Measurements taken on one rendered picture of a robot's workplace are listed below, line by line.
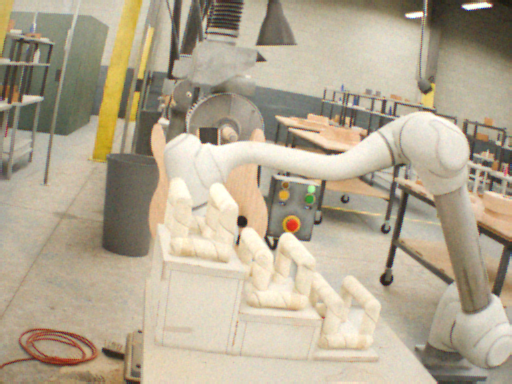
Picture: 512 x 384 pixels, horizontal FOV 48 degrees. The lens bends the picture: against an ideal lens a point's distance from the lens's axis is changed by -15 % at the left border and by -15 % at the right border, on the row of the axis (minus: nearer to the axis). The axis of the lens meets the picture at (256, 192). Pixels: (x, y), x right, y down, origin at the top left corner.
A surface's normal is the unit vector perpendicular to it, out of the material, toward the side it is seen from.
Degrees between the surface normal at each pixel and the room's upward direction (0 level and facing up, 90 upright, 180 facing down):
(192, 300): 90
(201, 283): 90
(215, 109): 84
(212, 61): 90
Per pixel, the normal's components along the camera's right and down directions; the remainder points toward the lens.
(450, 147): 0.16, 0.11
